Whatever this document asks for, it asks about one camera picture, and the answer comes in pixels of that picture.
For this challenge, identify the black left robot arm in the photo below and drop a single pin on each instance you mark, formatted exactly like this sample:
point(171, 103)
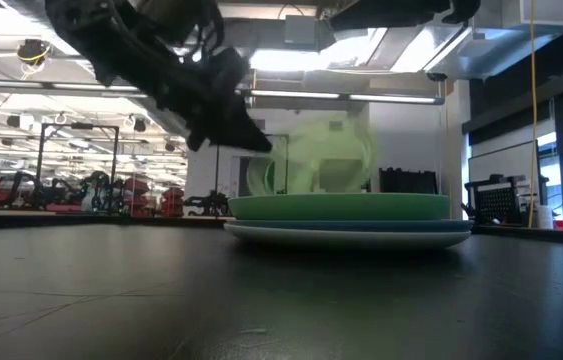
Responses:
point(121, 40)

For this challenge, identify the large pale green plate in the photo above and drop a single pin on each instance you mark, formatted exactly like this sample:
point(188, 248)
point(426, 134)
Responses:
point(346, 237)

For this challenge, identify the black background robot arm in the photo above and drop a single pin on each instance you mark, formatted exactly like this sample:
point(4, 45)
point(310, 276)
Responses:
point(208, 204)

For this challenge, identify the black mesh crate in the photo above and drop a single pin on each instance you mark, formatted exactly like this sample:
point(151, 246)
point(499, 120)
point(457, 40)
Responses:
point(498, 202)

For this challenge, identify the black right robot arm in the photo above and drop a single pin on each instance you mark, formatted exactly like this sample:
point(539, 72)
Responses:
point(401, 12)

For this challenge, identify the blue plastic plate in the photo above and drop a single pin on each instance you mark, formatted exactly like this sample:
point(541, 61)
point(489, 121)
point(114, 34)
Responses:
point(361, 225)

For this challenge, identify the white paper cup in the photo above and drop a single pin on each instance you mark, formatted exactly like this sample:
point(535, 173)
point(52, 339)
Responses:
point(545, 217)

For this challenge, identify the long ceiling light strip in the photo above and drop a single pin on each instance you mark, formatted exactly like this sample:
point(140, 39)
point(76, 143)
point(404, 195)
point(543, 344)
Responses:
point(341, 95)

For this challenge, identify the black folded panel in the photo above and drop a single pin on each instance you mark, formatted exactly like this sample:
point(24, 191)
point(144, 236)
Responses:
point(408, 181)

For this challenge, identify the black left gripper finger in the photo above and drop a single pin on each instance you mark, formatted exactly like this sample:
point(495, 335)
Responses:
point(196, 141)
point(246, 132)

